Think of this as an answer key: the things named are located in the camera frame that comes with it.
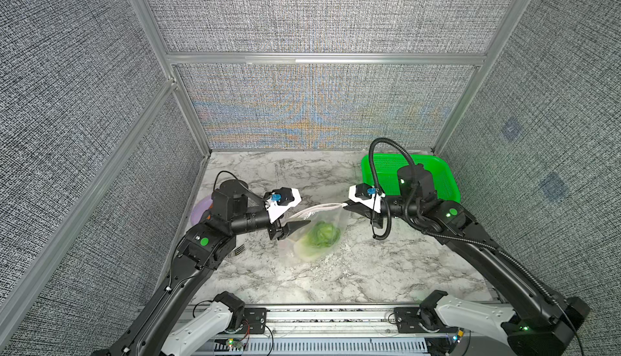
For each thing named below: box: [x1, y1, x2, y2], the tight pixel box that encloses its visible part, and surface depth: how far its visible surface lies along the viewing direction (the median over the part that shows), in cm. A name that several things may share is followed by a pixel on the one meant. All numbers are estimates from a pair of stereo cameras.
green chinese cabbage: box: [294, 220, 342, 262], surface depth 79 cm
